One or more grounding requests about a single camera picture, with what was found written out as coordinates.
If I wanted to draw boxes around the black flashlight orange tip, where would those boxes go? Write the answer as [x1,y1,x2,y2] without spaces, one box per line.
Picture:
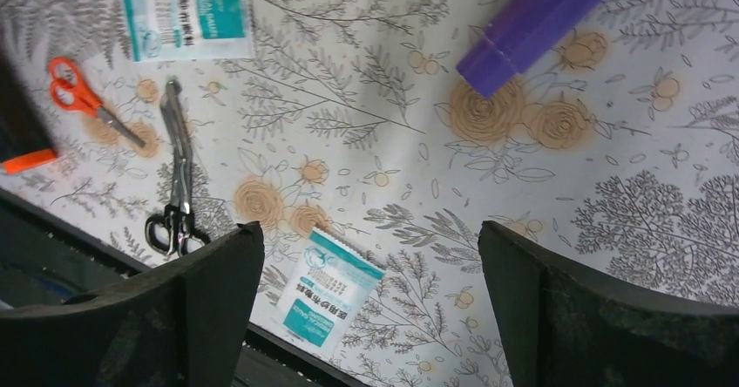
[1,55,58,173]

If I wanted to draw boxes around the teal gauze packet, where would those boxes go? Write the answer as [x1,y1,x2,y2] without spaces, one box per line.
[122,0,254,62]

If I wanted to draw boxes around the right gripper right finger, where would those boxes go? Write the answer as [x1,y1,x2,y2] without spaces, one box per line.
[478,221,738,386]

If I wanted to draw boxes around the teal dressing packet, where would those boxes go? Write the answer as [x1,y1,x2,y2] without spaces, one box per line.
[273,227,385,357]

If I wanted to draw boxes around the black bandage shears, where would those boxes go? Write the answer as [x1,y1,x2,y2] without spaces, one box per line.
[145,79,211,257]

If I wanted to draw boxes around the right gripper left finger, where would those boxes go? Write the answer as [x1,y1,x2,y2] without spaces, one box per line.
[1,221,265,386]

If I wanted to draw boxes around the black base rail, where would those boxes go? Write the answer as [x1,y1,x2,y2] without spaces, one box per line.
[1,193,355,386]

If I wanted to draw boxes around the orange handled small scissors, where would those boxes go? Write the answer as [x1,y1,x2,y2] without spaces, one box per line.
[48,57,146,147]

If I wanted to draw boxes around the purple cylindrical tube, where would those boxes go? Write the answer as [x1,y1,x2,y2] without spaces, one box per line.
[457,0,601,98]

